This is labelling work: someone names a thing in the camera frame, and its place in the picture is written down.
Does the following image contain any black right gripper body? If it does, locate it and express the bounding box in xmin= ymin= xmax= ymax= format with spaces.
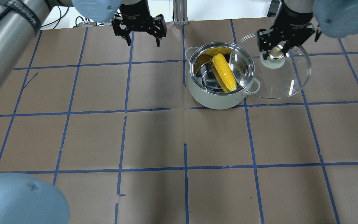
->
xmin=268 ymin=3 xmax=314 ymax=47

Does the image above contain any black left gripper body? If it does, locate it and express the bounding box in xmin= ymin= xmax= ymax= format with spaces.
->
xmin=112 ymin=0 xmax=152 ymax=33

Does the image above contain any glass pot lid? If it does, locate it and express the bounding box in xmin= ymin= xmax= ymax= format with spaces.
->
xmin=236 ymin=33 xmax=312 ymax=99

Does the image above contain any yellow corn cob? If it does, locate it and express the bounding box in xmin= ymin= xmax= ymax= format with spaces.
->
xmin=213 ymin=53 xmax=237 ymax=92

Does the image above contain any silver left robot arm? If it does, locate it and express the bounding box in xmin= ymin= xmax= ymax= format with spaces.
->
xmin=0 ymin=0 xmax=167 ymax=224

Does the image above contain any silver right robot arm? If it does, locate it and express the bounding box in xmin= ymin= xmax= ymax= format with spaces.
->
xmin=257 ymin=0 xmax=358 ymax=60

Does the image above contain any pale green steel pot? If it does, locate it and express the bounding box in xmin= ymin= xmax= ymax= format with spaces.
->
xmin=185 ymin=42 xmax=260 ymax=110

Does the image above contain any aluminium frame post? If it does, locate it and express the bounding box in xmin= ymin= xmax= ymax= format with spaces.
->
xmin=173 ymin=0 xmax=189 ymax=26

